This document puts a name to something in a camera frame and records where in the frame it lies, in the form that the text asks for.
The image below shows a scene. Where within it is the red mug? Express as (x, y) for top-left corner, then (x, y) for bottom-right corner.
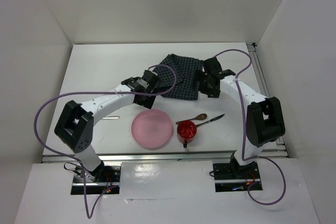
(177, 120), (197, 148)

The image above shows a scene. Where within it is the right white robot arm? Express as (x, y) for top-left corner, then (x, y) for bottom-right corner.
(193, 58), (286, 178)

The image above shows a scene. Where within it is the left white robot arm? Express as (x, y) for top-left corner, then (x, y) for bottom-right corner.
(54, 70), (159, 182)

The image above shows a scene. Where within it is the dark checked cloth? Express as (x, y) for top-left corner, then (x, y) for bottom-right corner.
(153, 54), (203, 101)

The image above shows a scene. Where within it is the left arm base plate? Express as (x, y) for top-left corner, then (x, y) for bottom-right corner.
(64, 162), (121, 195)

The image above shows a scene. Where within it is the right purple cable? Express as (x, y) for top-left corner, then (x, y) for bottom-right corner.
(214, 48), (287, 206)

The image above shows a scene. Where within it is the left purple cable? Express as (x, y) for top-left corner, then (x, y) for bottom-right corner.
(35, 64), (176, 219)

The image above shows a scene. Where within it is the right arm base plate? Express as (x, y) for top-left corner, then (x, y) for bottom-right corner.
(209, 162), (263, 193)

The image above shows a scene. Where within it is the aluminium front rail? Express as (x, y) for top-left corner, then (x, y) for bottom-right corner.
(40, 150), (237, 164)

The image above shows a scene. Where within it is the pink plate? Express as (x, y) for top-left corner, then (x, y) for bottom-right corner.
(131, 109), (173, 149)

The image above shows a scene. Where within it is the purple cable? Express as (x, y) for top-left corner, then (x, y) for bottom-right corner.
(35, 64), (176, 219)
(214, 48), (287, 206)

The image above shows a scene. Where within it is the steel fork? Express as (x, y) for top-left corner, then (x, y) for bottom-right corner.
(102, 116), (120, 120)

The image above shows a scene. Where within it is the steel knife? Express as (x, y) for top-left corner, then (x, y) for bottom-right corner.
(196, 114), (225, 128)

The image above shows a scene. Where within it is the wooden spoon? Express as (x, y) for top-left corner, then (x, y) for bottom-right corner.
(175, 113), (207, 125)

